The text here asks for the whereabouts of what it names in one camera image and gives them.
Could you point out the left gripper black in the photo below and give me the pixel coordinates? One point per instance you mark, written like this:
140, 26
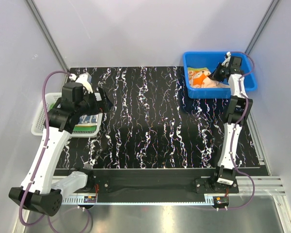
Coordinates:
105, 104

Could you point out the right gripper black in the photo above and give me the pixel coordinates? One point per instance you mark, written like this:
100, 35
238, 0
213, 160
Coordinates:
213, 74

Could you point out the orange patterned cloth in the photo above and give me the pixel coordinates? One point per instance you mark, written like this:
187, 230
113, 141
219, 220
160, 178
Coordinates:
200, 78

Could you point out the grey blue patterned towel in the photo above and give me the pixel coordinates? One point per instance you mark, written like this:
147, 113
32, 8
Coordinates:
87, 120

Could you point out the green microfiber towel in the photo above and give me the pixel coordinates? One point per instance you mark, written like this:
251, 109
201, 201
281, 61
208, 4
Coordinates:
85, 128

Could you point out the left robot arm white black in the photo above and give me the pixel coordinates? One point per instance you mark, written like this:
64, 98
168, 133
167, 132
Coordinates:
37, 192

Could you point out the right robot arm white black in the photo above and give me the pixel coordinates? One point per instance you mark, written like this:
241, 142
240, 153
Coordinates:
235, 117

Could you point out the blue plastic bin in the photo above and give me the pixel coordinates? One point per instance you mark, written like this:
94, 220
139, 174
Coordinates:
210, 60

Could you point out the black marble pattern mat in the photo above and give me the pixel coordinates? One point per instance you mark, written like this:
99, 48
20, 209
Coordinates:
153, 123

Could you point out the white perforated plastic basket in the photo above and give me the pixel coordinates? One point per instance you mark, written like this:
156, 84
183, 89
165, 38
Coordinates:
39, 118

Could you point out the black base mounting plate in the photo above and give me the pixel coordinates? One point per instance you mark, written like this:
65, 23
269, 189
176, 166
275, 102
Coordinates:
156, 195

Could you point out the left small circuit board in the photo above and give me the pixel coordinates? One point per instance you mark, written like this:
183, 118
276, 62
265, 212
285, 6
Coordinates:
90, 199

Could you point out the small circuit board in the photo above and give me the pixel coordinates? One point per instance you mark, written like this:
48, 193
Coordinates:
221, 201
90, 199

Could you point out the right small circuit board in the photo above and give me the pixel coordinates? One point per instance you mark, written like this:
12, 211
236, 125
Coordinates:
221, 201

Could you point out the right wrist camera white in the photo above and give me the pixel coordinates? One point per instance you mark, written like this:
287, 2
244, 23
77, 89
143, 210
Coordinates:
227, 59

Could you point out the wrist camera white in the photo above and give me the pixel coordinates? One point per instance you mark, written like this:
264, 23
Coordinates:
85, 80
227, 59

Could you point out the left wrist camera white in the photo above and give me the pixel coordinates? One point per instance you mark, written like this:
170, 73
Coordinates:
85, 80

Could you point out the right aluminium frame post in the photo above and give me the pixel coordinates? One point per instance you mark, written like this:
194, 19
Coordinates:
262, 25

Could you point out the aluminium frame post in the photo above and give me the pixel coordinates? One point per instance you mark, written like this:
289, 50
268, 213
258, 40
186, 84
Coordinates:
262, 25
46, 33

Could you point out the left aluminium frame post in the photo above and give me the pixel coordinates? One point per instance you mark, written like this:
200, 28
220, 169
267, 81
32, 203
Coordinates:
46, 33

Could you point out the aluminium rail front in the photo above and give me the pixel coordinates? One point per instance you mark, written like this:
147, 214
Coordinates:
262, 184

